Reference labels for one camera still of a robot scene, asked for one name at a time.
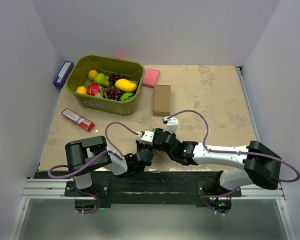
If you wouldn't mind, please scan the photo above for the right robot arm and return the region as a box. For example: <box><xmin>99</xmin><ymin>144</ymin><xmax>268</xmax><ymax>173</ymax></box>
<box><xmin>153</xmin><ymin>129</ymin><xmax>281</xmax><ymax>197</ymax></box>

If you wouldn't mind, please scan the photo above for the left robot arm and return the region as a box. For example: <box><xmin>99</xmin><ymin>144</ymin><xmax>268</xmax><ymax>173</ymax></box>
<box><xmin>65</xmin><ymin>136</ymin><xmax>154</xmax><ymax>196</ymax></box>

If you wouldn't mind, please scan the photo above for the brown cardboard box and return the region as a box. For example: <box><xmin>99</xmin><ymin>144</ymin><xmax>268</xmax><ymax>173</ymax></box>
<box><xmin>152</xmin><ymin>85</ymin><xmax>171</xmax><ymax>117</ymax></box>

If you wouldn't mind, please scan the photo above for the red rectangular box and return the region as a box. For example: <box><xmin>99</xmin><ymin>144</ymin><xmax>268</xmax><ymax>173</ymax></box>
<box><xmin>61</xmin><ymin>108</ymin><xmax>95</xmax><ymax>132</ymax></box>

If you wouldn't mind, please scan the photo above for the pink box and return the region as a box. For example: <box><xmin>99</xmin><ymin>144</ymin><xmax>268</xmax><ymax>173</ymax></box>
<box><xmin>142</xmin><ymin>68</ymin><xmax>160</xmax><ymax>89</ymax></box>

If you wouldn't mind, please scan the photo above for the purple blue box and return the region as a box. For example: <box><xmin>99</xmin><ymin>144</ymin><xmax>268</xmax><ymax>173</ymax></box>
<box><xmin>53</xmin><ymin>61</ymin><xmax>74</xmax><ymax>89</ymax></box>

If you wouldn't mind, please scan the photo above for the green round fruit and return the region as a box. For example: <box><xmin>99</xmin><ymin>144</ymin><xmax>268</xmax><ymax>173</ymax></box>
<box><xmin>120</xmin><ymin>92</ymin><xmax>135</xmax><ymax>102</ymax></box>

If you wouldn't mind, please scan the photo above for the yellow mango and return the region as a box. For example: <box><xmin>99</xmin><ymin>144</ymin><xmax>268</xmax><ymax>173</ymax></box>
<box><xmin>115</xmin><ymin>78</ymin><xmax>137</xmax><ymax>93</ymax></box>

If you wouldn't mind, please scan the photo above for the dark red grapes front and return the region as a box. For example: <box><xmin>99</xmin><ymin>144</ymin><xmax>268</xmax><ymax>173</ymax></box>
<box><xmin>105</xmin><ymin>86</ymin><xmax>125</xmax><ymax>101</ymax></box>

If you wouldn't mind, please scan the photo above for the olive green plastic bin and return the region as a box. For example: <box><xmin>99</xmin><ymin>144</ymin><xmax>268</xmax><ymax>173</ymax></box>
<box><xmin>65</xmin><ymin>55</ymin><xmax>145</xmax><ymax>116</ymax></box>

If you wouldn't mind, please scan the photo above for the dark purple grapes back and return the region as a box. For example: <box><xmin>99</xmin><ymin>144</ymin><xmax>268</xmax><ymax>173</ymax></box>
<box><xmin>108</xmin><ymin>72</ymin><xmax>126</xmax><ymax>86</ymax></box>

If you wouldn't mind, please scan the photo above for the green pear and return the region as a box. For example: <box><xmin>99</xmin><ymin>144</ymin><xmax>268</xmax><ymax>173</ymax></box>
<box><xmin>94</xmin><ymin>73</ymin><xmax>110</xmax><ymax>87</ymax></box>

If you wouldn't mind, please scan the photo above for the yellow lemon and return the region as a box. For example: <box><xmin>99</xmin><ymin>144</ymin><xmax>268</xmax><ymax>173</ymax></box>
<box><xmin>75</xmin><ymin>85</ymin><xmax>87</xmax><ymax>95</ymax></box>

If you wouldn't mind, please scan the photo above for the small orange fruit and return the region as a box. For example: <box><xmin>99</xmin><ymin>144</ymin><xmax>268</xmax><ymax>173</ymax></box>
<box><xmin>88</xmin><ymin>69</ymin><xmax>98</xmax><ymax>81</ymax></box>

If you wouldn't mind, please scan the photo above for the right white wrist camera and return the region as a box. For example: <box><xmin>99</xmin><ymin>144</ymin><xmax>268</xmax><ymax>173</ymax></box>
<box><xmin>162</xmin><ymin>117</ymin><xmax>179</xmax><ymax>134</ymax></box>

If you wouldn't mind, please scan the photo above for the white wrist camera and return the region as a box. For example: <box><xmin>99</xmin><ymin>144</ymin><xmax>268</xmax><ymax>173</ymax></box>
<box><xmin>139</xmin><ymin>130</ymin><xmax>155</xmax><ymax>146</ymax></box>
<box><xmin>162</xmin><ymin>117</ymin><xmax>179</xmax><ymax>134</ymax></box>

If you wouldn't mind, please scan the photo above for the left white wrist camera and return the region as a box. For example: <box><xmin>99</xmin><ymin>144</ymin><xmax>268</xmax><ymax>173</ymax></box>
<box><xmin>139</xmin><ymin>130</ymin><xmax>155</xmax><ymax>146</ymax></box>

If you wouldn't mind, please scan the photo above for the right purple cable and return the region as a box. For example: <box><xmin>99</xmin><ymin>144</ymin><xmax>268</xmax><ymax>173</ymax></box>
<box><xmin>166</xmin><ymin>109</ymin><xmax>300</xmax><ymax>183</ymax></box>

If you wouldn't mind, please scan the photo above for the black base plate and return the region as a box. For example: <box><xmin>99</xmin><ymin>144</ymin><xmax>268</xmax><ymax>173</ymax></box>
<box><xmin>64</xmin><ymin>169</ymin><xmax>242</xmax><ymax>209</ymax></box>

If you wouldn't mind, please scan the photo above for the aluminium frame rail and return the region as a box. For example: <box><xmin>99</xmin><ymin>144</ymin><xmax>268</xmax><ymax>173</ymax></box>
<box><xmin>21</xmin><ymin>178</ymin><xmax>94</xmax><ymax>200</ymax></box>

